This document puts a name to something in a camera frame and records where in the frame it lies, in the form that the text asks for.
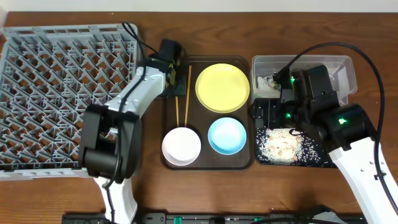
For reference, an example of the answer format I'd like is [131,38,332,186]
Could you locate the dark brown serving tray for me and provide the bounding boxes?
[161,56,254,170]

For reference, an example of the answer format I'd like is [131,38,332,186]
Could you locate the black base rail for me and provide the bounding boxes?
[62,203,368,224]

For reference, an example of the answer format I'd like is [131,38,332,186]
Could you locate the clear plastic bin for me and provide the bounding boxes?
[250,55,358,105]

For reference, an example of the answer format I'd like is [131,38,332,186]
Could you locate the pink bowl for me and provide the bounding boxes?
[162,127,201,166]

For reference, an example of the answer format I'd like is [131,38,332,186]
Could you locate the yellow plate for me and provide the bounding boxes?
[195,63,250,113]

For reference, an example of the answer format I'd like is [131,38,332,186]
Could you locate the wooden chopstick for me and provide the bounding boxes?
[175,96,179,127]
[184,65,192,127]

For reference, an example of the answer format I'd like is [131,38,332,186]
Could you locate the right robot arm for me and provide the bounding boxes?
[252,65,397,223]

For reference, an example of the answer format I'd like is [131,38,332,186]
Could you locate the rice and nut scraps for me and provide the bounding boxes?
[255,128,324,166]

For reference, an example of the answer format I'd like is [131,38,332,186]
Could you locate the black waste tray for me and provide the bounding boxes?
[250,98,335,168]

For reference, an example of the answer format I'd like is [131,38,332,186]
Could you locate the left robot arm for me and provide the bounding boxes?
[78,58,183,223]

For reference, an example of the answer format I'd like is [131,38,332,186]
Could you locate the grey dish rack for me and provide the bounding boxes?
[1,24,141,181]

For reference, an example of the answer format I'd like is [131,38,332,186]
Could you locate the crumpled white tissue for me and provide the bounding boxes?
[257,75,280,98]

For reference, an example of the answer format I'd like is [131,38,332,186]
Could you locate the blue bowl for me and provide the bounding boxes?
[208,117,247,156]

